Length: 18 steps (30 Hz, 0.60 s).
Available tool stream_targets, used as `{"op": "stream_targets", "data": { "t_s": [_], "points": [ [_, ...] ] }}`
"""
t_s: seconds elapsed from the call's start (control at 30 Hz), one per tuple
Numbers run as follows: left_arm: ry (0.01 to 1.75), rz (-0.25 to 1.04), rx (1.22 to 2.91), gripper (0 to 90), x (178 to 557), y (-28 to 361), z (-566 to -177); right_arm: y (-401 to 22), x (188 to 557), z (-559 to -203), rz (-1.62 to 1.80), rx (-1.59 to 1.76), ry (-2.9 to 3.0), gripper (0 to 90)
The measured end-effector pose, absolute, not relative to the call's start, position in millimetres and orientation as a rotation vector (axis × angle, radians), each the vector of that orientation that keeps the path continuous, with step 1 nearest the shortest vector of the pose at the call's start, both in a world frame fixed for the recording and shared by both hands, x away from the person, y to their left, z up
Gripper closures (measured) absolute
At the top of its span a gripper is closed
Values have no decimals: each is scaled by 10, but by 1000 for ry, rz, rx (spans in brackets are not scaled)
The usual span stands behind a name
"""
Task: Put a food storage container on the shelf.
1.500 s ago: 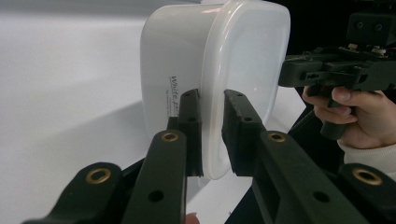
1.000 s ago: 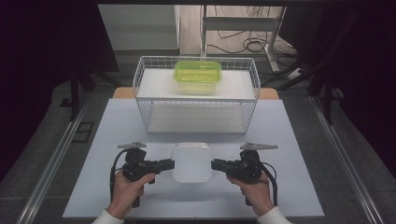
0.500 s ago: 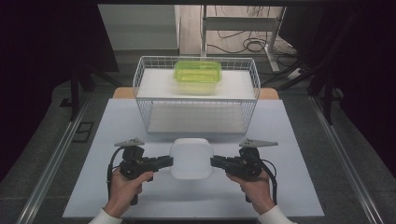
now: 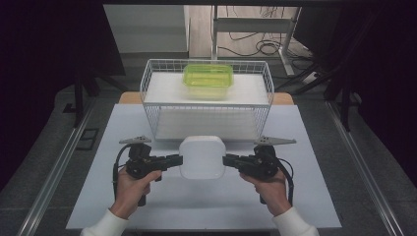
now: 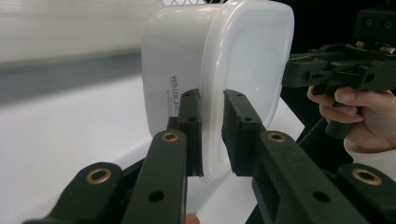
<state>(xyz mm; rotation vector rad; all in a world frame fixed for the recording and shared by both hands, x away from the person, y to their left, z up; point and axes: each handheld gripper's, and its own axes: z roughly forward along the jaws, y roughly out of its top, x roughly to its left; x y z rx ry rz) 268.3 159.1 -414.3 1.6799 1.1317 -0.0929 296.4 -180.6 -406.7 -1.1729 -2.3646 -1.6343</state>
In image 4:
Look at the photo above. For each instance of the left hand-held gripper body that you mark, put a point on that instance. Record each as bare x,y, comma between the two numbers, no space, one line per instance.
141,164

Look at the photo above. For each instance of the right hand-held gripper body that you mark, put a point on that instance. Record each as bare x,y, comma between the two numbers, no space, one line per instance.
260,164

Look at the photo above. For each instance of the white food container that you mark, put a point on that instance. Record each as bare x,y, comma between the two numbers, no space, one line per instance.
202,157

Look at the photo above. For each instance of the green lid food container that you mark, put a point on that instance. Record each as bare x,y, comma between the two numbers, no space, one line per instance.
207,77

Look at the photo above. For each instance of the person's left hand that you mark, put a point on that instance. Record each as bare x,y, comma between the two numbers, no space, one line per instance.
129,193

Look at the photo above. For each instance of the person's right hand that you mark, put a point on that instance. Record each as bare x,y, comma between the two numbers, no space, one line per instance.
273,195

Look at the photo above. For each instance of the wooden table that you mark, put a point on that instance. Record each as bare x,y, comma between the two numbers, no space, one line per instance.
129,97

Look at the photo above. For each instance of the black metal stand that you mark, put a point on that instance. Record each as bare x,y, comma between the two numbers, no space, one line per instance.
78,98
344,105

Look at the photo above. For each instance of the white power strip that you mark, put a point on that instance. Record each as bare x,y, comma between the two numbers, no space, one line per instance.
310,77

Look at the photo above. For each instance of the white cabinet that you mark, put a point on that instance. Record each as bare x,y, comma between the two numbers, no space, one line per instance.
147,29

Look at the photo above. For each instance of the black floor socket frame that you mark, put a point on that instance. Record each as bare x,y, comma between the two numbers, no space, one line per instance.
78,144

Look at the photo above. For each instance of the metal floor rail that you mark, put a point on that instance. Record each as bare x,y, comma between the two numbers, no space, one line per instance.
54,173
364,170

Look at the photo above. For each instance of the white metal desk frame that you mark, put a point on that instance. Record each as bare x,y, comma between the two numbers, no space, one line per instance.
252,25

